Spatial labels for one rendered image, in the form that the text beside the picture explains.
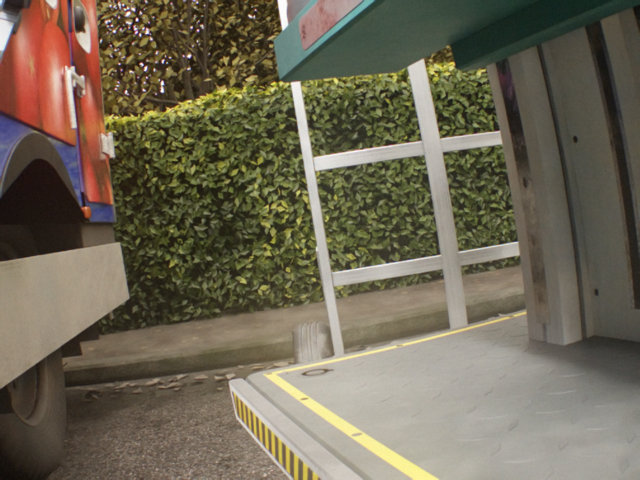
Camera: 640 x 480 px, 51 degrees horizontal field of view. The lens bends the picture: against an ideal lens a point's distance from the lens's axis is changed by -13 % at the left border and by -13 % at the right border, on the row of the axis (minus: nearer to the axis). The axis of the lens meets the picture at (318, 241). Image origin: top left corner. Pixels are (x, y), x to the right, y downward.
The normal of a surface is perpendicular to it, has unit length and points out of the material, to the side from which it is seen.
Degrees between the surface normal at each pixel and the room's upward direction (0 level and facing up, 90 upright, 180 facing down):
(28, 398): 30
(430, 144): 90
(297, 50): 90
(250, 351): 77
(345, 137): 90
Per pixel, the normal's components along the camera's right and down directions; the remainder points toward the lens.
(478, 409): -0.16, -0.99
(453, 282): -0.06, 0.05
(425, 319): 0.06, -0.20
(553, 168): 0.28, 0.00
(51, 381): 0.84, -0.45
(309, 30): -0.95, 0.16
